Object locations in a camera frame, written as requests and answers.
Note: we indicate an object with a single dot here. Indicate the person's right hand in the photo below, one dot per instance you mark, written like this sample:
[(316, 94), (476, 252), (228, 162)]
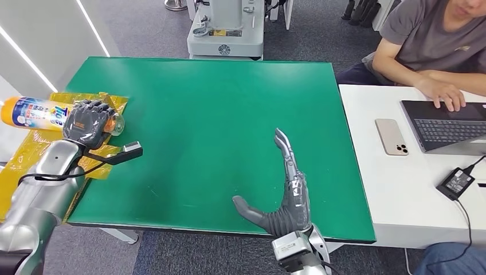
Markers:
[(443, 92)]

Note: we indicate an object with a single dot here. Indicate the orange detergent bottle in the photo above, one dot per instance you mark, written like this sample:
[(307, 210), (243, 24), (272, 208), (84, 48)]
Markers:
[(34, 114)]

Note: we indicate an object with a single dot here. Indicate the person's left forearm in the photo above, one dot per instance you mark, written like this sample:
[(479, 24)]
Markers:
[(459, 79)]

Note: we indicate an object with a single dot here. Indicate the chrome stand base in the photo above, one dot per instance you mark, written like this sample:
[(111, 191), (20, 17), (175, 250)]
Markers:
[(175, 5)]

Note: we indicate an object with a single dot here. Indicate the black cylinder cluster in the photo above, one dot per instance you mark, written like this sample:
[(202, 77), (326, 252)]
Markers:
[(360, 12)]

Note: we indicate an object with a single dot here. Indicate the person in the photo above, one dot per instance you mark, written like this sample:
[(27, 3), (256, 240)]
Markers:
[(429, 38)]

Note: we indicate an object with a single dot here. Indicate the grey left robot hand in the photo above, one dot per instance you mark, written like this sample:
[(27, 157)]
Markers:
[(85, 123)]

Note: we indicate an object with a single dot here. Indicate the white machine base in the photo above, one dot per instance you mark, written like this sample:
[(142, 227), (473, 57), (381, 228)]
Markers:
[(226, 41)]

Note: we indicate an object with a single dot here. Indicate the green table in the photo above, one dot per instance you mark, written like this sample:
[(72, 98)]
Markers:
[(212, 114)]

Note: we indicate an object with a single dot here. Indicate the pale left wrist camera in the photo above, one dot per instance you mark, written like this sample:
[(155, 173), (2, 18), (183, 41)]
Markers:
[(127, 150)]

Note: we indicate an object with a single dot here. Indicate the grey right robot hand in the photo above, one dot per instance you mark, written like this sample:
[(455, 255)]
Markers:
[(294, 212)]

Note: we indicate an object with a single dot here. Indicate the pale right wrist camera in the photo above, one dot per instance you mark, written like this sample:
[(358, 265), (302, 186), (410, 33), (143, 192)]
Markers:
[(290, 248)]

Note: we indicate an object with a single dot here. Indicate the yellow taped cardboard box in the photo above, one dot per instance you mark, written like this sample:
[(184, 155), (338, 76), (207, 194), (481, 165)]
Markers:
[(26, 159)]

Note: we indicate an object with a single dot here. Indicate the white desk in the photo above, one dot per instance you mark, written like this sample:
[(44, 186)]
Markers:
[(402, 197)]

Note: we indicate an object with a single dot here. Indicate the black power adapter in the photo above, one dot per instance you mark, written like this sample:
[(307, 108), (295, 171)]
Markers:
[(455, 184)]

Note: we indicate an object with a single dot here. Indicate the person's right forearm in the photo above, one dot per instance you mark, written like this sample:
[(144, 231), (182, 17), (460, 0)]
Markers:
[(398, 73)]

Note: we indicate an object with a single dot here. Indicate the person's leg in jeans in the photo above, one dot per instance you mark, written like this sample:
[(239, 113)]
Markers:
[(455, 262)]

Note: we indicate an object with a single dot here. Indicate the dark grey laptop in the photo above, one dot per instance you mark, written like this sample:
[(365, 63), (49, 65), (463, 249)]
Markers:
[(444, 128)]

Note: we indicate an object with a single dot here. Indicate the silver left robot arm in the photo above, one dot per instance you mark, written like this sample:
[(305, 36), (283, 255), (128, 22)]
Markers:
[(38, 205)]

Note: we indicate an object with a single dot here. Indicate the beige smartphone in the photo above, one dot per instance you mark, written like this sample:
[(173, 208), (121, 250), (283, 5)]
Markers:
[(391, 136)]

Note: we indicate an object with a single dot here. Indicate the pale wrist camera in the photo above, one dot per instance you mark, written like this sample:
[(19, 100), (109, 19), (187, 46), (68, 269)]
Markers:
[(290, 248), (127, 150)]

